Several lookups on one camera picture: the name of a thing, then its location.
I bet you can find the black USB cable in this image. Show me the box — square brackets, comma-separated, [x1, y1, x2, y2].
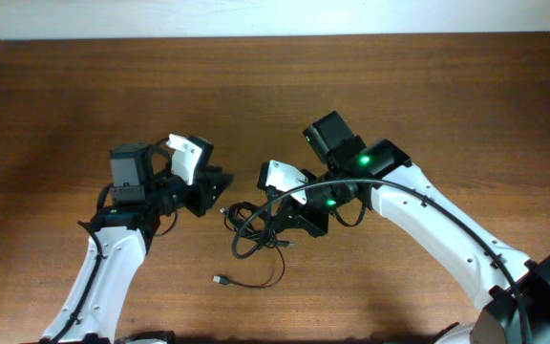
[212, 201, 298, 290]

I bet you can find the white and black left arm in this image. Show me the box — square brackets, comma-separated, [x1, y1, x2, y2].
[39, 135, 233, 343]

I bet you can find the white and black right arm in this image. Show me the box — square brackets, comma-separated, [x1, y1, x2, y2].
[260, 112, 550, 344]

